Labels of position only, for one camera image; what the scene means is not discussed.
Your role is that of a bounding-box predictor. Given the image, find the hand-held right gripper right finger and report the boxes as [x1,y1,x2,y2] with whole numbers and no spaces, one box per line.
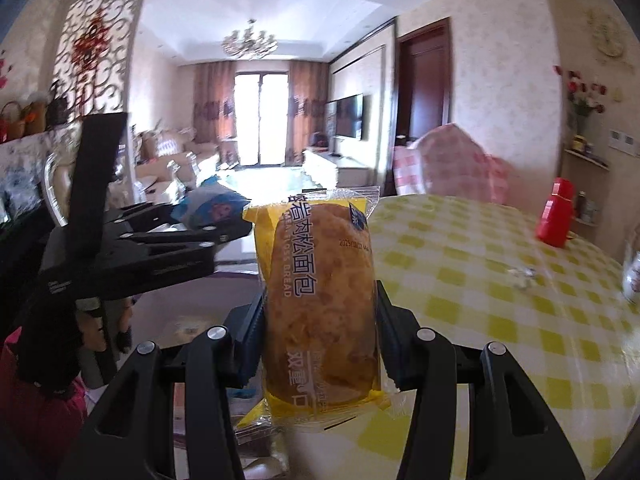
[372,280,573,480]

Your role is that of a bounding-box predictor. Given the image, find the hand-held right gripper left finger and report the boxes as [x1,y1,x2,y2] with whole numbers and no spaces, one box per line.
[75,292,266,480]

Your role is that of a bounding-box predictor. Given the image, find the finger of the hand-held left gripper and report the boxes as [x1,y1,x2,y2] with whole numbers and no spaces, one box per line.
[125,220,251,261]
[102,201,188,233]

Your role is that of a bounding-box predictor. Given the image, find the blue and white snack packet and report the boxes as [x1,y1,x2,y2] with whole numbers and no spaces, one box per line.
[170,175,252,235]

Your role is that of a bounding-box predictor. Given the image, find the yellow bread packet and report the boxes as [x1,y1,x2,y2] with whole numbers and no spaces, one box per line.
[242,186,416,433]

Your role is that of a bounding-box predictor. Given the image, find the person's left hand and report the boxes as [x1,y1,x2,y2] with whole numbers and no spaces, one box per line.
[75,297,135,361]

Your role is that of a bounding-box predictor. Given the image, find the white ornate chair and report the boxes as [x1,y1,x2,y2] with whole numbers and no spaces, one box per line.
[44,152,76,228]

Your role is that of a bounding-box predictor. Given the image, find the beige sofa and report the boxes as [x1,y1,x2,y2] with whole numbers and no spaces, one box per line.
[132,127,221,186]

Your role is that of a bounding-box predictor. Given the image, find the woven basket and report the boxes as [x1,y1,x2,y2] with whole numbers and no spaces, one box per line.
[0,100,51,138]

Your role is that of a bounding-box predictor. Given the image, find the yellow checked tablecloth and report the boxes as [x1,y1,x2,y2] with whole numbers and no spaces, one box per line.
[350,194,640,480]

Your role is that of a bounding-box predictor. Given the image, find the brown curtain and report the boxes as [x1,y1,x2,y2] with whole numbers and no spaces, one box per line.
[287,60,328,166]
[192,62,236,166]

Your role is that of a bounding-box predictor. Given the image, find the white lattice screen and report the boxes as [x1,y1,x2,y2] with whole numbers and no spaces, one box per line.
[50,0,151,126]

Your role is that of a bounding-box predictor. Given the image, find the red knot decoration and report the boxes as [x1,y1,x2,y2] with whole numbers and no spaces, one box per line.
[74,10,110,81]

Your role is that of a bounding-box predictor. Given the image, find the white television cabinet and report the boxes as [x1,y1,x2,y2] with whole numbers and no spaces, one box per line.
[302,147,376,193]

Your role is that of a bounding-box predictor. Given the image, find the pink checked chair cover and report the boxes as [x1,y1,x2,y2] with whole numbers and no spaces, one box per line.
[392,122,511,206]

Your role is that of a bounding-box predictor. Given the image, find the flat screen television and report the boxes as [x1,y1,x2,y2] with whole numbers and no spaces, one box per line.
[332,94,364,140]

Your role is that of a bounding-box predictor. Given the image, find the crystal chandelier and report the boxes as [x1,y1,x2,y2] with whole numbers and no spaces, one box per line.
[221,19,278,58]

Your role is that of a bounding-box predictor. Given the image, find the red thermos jug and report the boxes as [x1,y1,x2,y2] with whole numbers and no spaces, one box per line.
[535,177,577,248]

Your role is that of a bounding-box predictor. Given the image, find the person's red clothing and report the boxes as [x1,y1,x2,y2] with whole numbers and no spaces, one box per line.
[0,327,91,466]

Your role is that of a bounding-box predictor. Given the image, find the dark wooden door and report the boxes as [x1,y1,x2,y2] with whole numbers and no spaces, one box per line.
[395,17,453,143]

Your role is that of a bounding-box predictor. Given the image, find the red artificial flowers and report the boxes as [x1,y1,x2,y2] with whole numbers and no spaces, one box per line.
[552,65,608,136]

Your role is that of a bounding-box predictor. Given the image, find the wall shelf with jars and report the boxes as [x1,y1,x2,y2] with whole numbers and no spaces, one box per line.
[562,132,611,171]

